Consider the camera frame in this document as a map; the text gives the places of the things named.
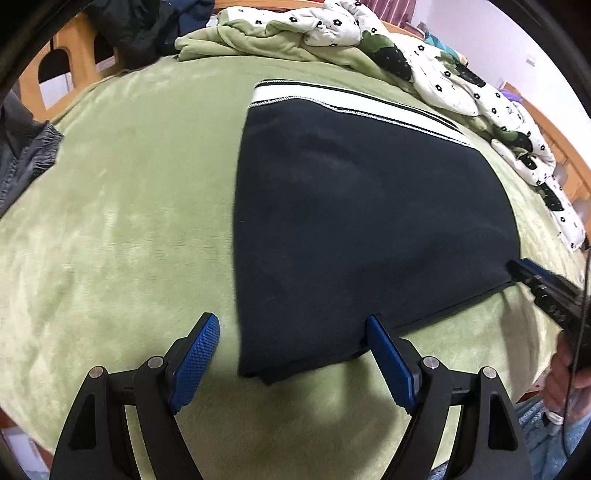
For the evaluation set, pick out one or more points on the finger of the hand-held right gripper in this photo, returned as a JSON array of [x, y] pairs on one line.
[[531, 281], [542, 273]]

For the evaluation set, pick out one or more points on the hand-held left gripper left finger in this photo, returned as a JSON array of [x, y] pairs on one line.
[[196, 360]]

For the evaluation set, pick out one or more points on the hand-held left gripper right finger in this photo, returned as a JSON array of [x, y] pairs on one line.
[[390, 364]]

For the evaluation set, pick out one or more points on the black pants with white stripes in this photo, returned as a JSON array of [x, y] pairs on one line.
[[360, 221]]

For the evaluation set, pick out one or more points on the grey denim pants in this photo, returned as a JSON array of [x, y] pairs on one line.
[[27, 157]]

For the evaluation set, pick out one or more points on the person's right hand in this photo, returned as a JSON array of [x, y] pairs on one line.
[[558, 383]]

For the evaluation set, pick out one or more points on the person's blue jeans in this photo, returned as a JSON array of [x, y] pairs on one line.
[[545, 443]]

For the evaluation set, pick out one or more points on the green plush bed sheet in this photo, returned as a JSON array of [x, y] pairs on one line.
[[115, 230]]

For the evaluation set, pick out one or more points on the purple cloth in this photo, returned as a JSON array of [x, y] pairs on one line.
[[510, 94]]

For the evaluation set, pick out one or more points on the teal cloth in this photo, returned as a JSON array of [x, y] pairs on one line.
[[438, 42]]

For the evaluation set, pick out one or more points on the maroon curtain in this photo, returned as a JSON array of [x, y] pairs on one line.
[[392, 9]]

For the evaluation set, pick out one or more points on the white floral green quilt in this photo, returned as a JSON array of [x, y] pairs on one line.
[[332, 23]]

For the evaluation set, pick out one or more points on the black jacket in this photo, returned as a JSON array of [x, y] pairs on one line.
[[134, 32]]

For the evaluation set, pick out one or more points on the navy blue garment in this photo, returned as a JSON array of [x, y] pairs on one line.
[[194, 16]]

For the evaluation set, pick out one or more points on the wooden bed frame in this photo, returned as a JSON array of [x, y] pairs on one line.
[[82, 64]]

